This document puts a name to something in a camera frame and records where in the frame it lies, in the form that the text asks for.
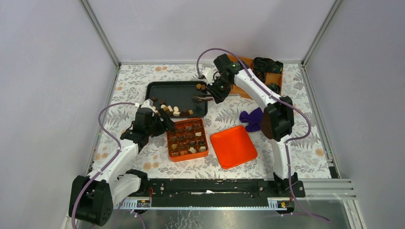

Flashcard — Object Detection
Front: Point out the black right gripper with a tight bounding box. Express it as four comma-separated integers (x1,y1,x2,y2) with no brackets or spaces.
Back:
205,76,232,104

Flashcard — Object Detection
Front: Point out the orange chocolate box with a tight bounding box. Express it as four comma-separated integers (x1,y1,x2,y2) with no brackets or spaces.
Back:
166,118,209,162

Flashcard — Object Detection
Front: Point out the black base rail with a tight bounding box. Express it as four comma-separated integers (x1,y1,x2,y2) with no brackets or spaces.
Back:
129,178,306,208

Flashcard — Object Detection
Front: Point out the orange compartment organizer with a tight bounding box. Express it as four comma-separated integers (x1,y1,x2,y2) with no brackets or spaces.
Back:
240,57,283,94

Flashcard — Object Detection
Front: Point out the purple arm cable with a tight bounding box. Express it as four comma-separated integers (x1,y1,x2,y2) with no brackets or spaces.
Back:
196,48,331,223
71,102,141,229

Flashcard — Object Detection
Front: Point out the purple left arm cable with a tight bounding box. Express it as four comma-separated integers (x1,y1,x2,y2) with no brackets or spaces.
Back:
71,102,141,229

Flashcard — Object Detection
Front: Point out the purple cloth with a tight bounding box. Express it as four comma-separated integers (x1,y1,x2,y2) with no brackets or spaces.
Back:
239,107,263,133

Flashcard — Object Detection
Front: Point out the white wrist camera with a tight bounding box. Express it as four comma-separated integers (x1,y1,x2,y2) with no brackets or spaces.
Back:
140,99,156,112
201,68,215,85

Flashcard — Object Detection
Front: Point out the metal tongs white handle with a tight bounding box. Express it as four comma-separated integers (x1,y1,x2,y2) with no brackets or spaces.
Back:
191,93,241,104

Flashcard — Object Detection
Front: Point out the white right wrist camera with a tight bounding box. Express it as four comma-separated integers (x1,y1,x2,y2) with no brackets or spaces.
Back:
201,68,215,85

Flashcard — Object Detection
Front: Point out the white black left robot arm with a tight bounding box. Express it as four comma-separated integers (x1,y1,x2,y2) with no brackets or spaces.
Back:
68,104,175,229

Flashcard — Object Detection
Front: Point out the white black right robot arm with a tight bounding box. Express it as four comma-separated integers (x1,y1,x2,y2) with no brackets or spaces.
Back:
199,54,299,197

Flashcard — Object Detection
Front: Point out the black chocolate tray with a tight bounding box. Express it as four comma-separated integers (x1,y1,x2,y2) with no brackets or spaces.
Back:
145,81,208,117

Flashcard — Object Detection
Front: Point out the orange box lid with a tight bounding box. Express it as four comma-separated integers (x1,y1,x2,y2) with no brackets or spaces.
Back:
210,125,258,169

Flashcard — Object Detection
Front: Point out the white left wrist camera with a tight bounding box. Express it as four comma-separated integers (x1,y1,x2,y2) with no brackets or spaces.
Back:
140,99,156,112

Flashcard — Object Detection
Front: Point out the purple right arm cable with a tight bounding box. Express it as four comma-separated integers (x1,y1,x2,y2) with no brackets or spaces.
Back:
196,48,331,223

